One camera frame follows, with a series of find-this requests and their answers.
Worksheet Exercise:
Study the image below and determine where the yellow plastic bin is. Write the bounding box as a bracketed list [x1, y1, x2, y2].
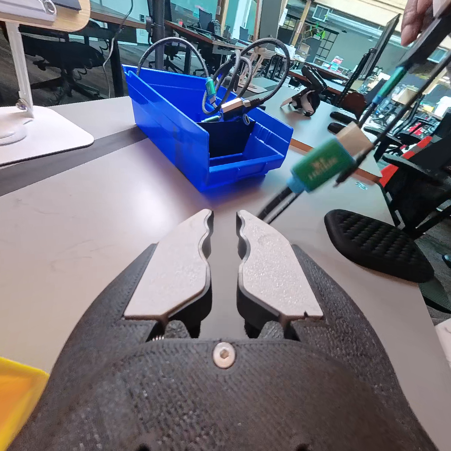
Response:
[0, 356, 50, 451]

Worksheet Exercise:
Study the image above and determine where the silver adapter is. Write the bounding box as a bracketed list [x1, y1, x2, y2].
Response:
[220, 98, 263, 114]

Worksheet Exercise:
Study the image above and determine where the black computer monitor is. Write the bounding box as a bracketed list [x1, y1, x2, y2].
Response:
[336, 13, 401, 108]

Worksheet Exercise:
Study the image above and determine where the person's right hand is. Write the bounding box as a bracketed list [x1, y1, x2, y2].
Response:
[402, 0, 441, 46]

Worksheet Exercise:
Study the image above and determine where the black multiport hub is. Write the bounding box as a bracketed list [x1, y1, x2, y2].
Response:
[396, 7, 451, 74]

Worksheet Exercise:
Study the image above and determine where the white metal stand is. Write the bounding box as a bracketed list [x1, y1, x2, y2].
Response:
[0, 21, 95, 166]

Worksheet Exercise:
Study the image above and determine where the thick black braided cable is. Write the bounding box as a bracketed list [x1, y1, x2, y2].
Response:
[211, 37, 291, 106]

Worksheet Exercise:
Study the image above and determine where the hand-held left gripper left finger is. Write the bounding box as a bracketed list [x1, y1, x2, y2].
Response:
[123, 209, 215, 335]

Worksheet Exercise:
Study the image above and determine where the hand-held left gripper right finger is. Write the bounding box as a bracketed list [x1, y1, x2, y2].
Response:
[235, 210, 325, 337]

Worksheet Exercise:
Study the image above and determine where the grey desk with wooden edge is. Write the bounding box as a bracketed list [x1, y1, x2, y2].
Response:
[243, 76, 383, 184]

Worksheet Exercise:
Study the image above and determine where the black textured wrist rest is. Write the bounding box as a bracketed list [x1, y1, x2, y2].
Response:
[324, 209, 435, 283]

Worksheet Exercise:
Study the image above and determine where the black mesh office chair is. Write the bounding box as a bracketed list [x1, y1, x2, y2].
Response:
[373, 113, 451, 244]

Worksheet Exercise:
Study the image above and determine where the rounded wooden board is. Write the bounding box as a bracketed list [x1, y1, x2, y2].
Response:
[0, 0, 91, 35]

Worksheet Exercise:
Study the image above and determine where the black device on stand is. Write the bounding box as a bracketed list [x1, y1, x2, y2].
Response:
[281, 64, 329, 117]

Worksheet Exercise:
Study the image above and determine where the black bin divider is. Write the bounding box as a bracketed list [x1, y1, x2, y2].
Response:
[200, 120, 256, 159]

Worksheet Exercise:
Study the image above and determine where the black metal pole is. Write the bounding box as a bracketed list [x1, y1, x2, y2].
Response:
[146, 0, 167, 71]

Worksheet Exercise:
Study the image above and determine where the blue plastic bin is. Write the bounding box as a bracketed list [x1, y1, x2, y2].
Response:
[121, 63, 294, 193]

